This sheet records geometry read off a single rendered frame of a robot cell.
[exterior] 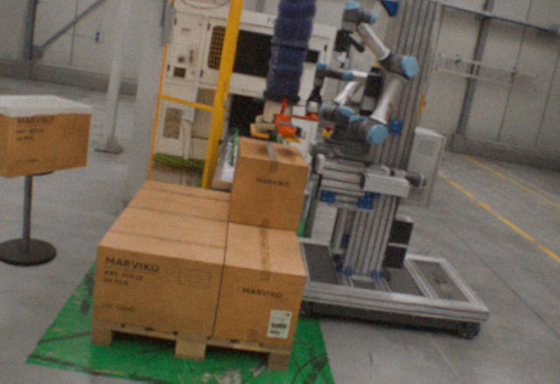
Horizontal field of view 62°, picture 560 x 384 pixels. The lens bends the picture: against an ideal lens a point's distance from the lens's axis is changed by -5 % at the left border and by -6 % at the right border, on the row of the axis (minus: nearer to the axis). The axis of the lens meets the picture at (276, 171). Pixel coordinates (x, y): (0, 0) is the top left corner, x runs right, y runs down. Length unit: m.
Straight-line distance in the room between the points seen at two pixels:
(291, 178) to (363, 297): 0.87
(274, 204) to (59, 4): 10.91
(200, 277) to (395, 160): 1.47
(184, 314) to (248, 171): 0.88
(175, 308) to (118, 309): 0.28
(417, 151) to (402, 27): 0.76
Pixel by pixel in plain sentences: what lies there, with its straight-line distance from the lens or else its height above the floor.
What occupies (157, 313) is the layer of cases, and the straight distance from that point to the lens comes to 2.53.
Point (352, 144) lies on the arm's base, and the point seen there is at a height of 1.10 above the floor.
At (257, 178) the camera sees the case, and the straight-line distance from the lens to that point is 2.85.
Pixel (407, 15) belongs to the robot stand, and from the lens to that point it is 3.14.
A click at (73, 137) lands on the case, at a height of 0.82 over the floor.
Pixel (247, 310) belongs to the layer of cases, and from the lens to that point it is 2.48.
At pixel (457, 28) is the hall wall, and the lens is 13.10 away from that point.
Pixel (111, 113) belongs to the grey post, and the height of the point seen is 0.49.
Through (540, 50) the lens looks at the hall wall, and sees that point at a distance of 14.07.
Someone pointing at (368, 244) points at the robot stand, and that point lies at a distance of 3.32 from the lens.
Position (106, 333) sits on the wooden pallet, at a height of 0.07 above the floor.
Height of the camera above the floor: 1.53
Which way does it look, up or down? 13 degrees down
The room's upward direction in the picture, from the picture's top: 10 degrees clockwise
